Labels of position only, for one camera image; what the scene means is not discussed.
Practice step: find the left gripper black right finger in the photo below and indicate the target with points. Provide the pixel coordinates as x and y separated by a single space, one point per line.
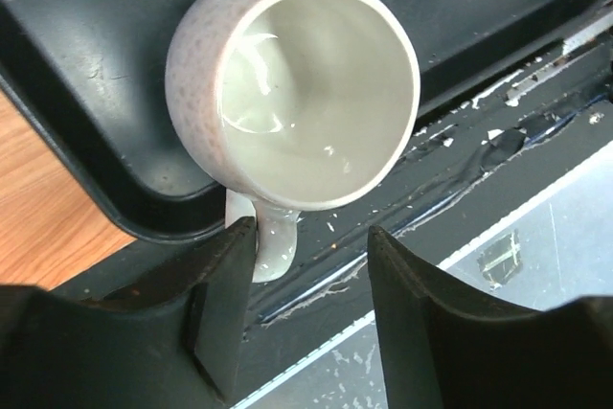
446 344

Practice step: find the black baking tray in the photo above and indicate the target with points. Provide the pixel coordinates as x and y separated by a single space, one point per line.
89 76

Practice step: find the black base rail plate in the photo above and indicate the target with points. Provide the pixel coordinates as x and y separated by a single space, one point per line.
327 288

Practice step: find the white ceramic mug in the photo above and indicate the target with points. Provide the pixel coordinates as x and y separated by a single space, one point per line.
292 106

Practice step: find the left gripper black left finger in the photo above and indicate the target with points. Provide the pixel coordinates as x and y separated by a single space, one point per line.
124 332

